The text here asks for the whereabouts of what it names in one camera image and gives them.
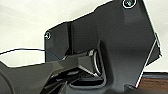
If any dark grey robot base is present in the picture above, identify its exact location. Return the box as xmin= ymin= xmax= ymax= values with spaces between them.
xmin=43 ymin=0 xmax=163 ymax=94

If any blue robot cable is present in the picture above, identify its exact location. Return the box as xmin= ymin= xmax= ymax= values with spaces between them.
xmin=0 ymin=48 xmax=65 ymax=61

